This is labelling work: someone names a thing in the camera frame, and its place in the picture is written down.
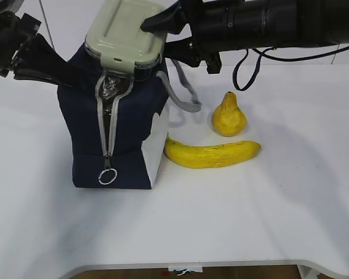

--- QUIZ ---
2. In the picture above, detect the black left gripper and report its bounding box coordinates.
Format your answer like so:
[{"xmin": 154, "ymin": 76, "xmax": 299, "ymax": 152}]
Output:
[{"xmin": 0, "ymin": 5, "xmax": 83, "ymax": 86}]

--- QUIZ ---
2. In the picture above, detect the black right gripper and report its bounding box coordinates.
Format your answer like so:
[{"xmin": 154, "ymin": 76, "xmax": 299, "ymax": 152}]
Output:
[{"xmin": 141, "ymin": 0, "xmax": 236, "ymax": 73}]

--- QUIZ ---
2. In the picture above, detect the glass container green lid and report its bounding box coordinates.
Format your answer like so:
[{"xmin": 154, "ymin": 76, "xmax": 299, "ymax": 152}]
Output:
[{"xmin": 84, "ymin": 0, "xmax": 166, "ymax": 81}]

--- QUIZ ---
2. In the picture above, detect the yellow pear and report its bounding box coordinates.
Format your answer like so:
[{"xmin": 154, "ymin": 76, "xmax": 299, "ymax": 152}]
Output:
[{"xmin": 211, "ymin": 91, "xmax": 247, "ymax": 137}]

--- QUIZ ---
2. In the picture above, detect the navy insulated lunch bag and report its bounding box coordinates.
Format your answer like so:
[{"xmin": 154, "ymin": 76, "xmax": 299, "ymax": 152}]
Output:
[{"xmin": 56, "ymin": 43, "xmax": 202, "ymax": 190}]

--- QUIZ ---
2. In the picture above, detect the yellow banana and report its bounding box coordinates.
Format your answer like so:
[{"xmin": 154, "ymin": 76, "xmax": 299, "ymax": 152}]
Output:
[{"xmin": 164, "ymin": 137, "xmax": 262, "ymax": 169}]

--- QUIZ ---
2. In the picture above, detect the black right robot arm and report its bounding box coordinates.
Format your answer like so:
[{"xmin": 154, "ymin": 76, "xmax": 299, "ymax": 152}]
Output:
[{"xmin": 141, "ymin": 0, "xmax": 349, "ymax": 74}]

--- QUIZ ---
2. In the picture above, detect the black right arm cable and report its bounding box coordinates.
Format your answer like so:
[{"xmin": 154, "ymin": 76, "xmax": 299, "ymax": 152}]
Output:
[{"xmin": 232, "ymin": 43, "xmax": 349, "ymax": 91}]

